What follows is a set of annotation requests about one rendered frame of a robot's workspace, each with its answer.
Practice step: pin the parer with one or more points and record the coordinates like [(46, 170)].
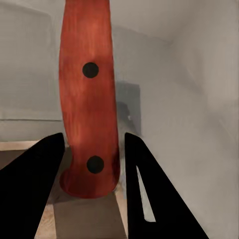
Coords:
[(88, 99)]

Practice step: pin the drop in sink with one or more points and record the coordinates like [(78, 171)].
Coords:
[(29, 65)]

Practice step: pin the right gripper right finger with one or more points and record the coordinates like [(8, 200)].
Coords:
[(173, 218)]

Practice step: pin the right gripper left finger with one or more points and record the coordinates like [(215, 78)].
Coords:
[(25, 186)]

